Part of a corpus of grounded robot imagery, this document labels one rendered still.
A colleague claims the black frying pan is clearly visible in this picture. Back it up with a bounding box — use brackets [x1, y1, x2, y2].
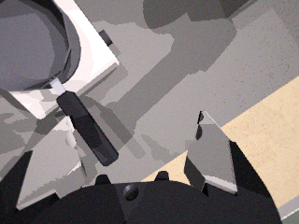
[0, 0, 119, 167]

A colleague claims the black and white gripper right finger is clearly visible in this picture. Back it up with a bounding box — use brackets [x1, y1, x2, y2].
[183, 111, 282, 224]

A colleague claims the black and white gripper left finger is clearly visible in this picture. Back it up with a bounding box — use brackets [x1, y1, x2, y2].
[0, 116, 86, 224]

